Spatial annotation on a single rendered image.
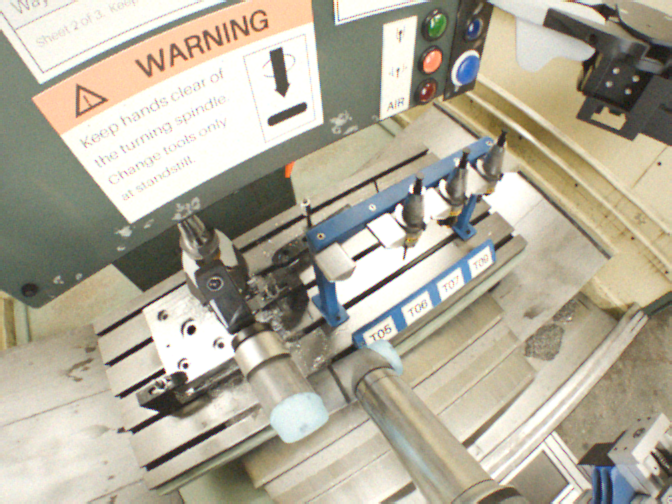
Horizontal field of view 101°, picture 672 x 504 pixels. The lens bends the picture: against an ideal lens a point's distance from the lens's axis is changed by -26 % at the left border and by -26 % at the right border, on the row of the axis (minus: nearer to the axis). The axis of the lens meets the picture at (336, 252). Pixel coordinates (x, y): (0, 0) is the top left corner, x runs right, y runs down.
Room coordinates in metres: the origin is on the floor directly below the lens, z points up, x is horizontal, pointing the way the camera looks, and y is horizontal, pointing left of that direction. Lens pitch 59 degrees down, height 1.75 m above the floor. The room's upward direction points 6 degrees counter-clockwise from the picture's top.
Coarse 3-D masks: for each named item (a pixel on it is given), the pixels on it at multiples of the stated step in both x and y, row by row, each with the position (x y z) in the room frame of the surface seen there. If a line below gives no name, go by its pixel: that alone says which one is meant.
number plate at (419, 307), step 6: (426, 294) 0.33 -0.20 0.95; (414, 300) 0.32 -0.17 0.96; (420, 300) 0.32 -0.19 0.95; (426, 300) 0.32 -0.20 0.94; (408, 306) 0.31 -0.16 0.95; (414, 306) 0.31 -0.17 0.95; (420, 306) 0.31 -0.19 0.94; (426, 306) 0.31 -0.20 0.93; (408, 312) 0.30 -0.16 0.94; (414, 312) 0.30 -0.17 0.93; (420, 312) 0.30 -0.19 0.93; (408, 318) 0.29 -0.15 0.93; (414, 318) 0.29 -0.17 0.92; (408, 324) 0.27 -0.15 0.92
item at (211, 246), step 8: (208, 224) 0.35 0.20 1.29; (208, 240) 0.32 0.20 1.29; (216, 240) 0.33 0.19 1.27; (184, 248) 0.31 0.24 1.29; (192, 248) 0.31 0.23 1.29; (200, 248) 0.31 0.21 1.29; (208, 248) 0.31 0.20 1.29; (216, 248) 0.32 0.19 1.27; (192, 256) 0.30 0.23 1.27; (200, 256) 0.30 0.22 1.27
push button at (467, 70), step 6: (462, 60) 0.28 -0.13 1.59; (468, 60) 0.28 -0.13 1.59; (474, 60) 0.28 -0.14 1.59; (462, 66) 0.27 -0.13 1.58; (468, 66) 0.28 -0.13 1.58; (474, 66) 0.28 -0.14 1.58; (456, 72) 0.28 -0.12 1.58; (462, 72) 0.27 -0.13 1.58; (468, 72) 0.28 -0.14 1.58; (474, 72) 0.28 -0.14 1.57; (456, 78) 0.28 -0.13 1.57; (462, 78) 0.27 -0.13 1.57; (468, 78) 0.28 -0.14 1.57; (462, 84) 0.28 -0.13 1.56
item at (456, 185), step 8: (456, 168) 0.42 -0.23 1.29; (464, 168) 0.42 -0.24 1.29; (456, 176) 0.42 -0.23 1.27; (464, 176) 0.41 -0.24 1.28; (448, 184) 0.42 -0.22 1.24; (456, 184) 0.41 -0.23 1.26; (464, 184) 0.41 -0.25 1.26; (448, 192) 0.42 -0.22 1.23; (456, 192) 0.41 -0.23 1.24; (464, 192) 0.41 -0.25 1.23
